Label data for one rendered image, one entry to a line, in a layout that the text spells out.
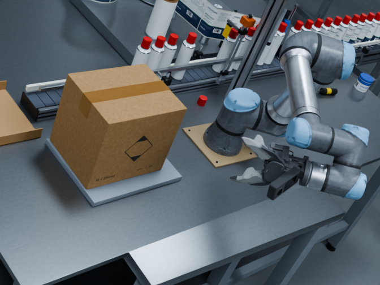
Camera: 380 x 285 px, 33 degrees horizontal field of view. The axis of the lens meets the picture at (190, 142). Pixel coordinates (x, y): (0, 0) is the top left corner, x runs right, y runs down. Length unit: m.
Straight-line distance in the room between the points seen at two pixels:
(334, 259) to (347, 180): 1.85
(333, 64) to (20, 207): 1.03
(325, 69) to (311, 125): 0.36
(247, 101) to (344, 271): 1.52
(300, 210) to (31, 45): 1.20
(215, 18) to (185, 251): 1.21
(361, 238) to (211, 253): 1.90
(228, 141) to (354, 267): 1.48
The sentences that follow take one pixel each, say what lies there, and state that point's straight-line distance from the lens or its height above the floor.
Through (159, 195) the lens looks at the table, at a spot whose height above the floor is 0.83.
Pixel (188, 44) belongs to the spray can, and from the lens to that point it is 2.52.
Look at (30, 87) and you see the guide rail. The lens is 2.26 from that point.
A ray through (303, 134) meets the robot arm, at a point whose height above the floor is 1.36.
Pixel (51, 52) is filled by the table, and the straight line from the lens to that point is 2.61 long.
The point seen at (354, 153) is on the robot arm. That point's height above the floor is 1.35.
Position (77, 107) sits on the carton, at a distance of 1.98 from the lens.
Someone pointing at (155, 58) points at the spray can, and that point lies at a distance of 2.43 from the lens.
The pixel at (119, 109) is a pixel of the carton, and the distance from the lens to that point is 1.92.
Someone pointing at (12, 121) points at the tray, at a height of 0.83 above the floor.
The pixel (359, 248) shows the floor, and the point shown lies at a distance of 3.76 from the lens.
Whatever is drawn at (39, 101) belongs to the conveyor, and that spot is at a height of 0.88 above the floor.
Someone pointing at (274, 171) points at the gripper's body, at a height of 1.24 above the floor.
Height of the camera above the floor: 2.24
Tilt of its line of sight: 36 degrees down
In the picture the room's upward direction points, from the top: 24 degrees clockwise
